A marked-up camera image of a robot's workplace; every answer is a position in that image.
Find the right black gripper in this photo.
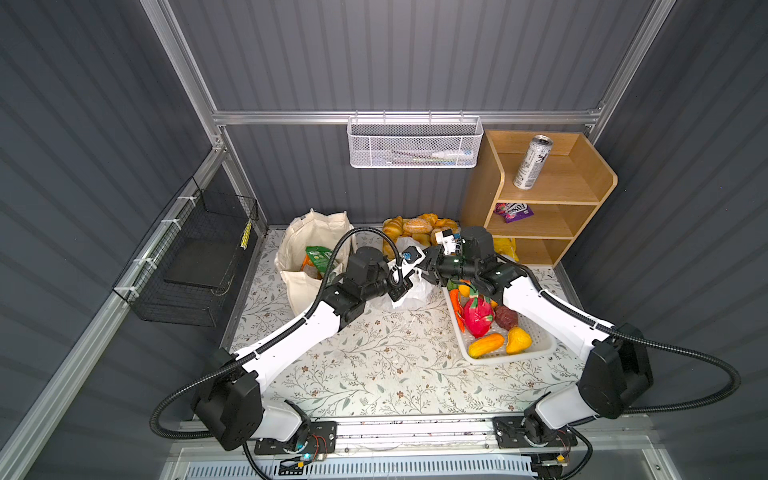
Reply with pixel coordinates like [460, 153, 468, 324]
[414, 245, 476, 286]

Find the green candy bag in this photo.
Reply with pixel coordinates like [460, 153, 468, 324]
[305, 246, 333, 275]

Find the white lemon-print plastic bag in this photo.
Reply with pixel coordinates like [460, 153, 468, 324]
[368, 236, 438, 312]

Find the orange pink candy bag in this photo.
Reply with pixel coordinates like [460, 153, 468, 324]
[301, 255, 322, 279]

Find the cream canvas tote bag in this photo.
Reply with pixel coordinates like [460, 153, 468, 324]
[275, 210, 356, 315]

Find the white plastic produce basket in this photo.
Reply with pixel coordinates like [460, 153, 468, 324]
[442, 288, 557, 365]

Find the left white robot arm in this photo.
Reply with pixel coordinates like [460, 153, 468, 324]
[192, 247, 425, 451]

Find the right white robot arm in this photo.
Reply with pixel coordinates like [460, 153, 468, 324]
[417, 227, 653, 444]

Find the yellow snack bag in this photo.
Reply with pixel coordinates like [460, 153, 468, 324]
[493, 237, 520, 262]

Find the pink dragon fruit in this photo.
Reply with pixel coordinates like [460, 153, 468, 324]
[462, 287, 494, 338]

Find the purple snack packet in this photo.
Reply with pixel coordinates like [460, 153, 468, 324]
[494, 203, 534, 224]

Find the dark red passion fruit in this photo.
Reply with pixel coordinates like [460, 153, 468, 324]
[494, 305, 519, 331]

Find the yellow corn cob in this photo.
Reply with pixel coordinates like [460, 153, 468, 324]
[467, 333, 505, 359]

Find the yellow pear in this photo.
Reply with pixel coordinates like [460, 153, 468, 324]
[505, 327, 533, 355]

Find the wooden shelf unit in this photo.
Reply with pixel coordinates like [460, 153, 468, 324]
[459, 130, 618, 266]

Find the toothpaste tube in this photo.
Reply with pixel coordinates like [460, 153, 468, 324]
[391, 149, 476, 168]

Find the right silver drink can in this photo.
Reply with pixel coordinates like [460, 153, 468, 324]
[513, 135, 554, 190]

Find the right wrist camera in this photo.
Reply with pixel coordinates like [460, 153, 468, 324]
[434, 228, 461, 256]

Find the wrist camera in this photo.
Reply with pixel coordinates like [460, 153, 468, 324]
[400, 245, 426, 279]
[434, 228, 461, 256]

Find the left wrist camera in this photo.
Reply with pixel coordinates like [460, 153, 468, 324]
[400, 245, 426, 279]

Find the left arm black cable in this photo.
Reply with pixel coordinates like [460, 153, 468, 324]
[148, 226, 403, 440]

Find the white wire wall basket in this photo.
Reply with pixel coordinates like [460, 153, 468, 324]
[346, 114, 484, 169]

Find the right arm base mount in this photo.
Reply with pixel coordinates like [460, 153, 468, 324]
[491, 401, 579, 450]

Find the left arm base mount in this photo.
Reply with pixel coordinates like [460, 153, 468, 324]
[251, 400, 338, 457]

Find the black wire wall basket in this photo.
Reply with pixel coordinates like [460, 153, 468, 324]
[113, 181, 260, 328]

